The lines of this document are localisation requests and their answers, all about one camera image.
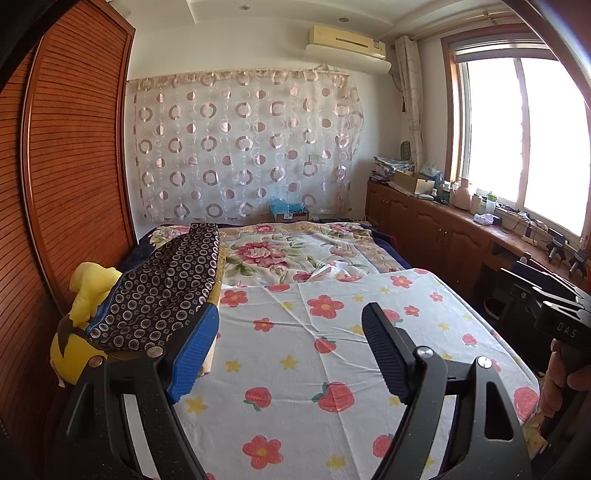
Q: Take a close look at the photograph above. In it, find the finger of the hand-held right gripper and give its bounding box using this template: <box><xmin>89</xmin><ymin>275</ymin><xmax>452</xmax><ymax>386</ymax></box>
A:
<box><xmin>500</xmin><ymin>267</ymin><xmax>583</xmax><ymax>311</ymax></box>

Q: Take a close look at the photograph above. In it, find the sheer circle pattern curtain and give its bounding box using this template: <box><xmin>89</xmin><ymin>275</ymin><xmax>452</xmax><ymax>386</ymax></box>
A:
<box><xmin>127</xmin><ymin>67</ymin><xmax>365</xmax><ymax>222</ymax></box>

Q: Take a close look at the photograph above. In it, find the small black tripod stand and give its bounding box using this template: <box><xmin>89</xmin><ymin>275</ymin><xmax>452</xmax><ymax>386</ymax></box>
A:
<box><xmin>569</xmin><ymin>249</ymin><xmax>590</xmax><ymax>278</ymax></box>
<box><xmin>547</xmin><ymin>233</ymin><xmax>567</xmax><ymax>262</ymax></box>

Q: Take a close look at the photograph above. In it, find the blue tissue box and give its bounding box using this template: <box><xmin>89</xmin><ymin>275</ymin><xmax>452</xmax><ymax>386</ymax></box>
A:
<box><xmin>269</xmin><ymin>198</ymin><xmax>309</xmax><ymax>223</ymax></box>

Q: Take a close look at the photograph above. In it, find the yellow plush toy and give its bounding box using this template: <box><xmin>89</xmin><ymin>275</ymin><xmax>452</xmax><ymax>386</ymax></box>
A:
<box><xmin>50</xmin><ymin>262</ymin><xmax>123</xmax><ymax>386</ymax></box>

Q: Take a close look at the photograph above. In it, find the person's right hand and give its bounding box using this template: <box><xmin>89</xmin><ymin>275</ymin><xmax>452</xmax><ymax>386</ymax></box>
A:
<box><xmin>539</xmin><ymin>340</ymin><xmax>591</xmax><ymax>418</ymax></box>

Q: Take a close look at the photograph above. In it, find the long wooden cabinet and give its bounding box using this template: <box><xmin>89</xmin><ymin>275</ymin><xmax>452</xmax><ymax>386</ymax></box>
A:
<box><xmin>366</xmin><ymin>180</ymin><xmax>591</xmax><ymax>315</ymax></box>

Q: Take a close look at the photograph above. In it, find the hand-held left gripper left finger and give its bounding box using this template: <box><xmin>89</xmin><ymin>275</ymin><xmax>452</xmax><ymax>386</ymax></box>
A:
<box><xmin>46</xmin><ymin>304</ymin><xmax>220</xmax><ymax>480</ymax></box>

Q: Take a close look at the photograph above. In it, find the pink floral blanket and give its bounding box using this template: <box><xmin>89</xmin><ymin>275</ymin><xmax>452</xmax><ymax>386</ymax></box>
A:
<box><xmin>148</xmin><ymin>222</ymin><xmax>414</xmax><ymax>289</ymax></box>

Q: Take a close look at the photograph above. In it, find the white air deflector panel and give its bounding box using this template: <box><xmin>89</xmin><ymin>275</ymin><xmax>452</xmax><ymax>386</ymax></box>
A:
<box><xmin>305</xmin><ymin>42</ymin><xmax>392</xmax><ymax>75</ymax></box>

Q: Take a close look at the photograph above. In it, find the navy medallion patterned quilt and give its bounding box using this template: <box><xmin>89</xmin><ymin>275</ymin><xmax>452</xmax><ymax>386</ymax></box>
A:
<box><xmin>111</xmin><ymin>268</ymin><xmax>541</xmax><ymax>480</ymax></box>

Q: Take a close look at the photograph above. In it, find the cream wall air conditioner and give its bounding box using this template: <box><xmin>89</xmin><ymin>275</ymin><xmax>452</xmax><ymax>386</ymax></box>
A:
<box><xmin>308</xmin><ymin>25</ymin><xmax>387</xmax><ymax>59</ymax></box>

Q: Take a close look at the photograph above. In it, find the brown slatted wooden wardrobe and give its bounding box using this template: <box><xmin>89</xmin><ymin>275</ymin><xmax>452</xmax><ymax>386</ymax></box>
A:
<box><xmin>0</xmin><ymin>0</ymin><xmax>139</xmax><ymax>462</ymax></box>

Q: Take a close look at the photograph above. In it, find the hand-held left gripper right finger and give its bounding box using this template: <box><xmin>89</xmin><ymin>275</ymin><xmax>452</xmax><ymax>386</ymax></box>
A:
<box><xmin>361</xmin><ymin>302</ymin><xmax>532</xmax><ymax>480</ymax></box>

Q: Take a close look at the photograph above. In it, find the wooden framed window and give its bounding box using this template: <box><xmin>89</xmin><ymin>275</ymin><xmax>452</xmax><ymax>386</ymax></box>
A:
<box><xmin>441</xmin><ymin>28</ymin><xmax>591</xmax><ymax>241</ymax></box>

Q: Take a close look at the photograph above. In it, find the open cardboard box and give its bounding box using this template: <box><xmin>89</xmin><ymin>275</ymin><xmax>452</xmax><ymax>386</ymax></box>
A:
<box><xmin>393</xmin><ymin>171</ymin><xmax>437</xmax><ymax>197</ymax></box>

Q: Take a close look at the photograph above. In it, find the stack of folded cloths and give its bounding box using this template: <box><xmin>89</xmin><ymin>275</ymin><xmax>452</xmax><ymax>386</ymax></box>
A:
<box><xmin>373</xmin><ymin>156</ymin><xmax>414</xmax><ymax>181</ymax></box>

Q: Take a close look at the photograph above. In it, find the tied white window curtain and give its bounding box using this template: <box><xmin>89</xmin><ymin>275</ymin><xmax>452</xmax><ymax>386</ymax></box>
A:
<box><xmin>394</xmin><ymin>34</ymin><xmax>428</xmax><ymax>171</ymax></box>

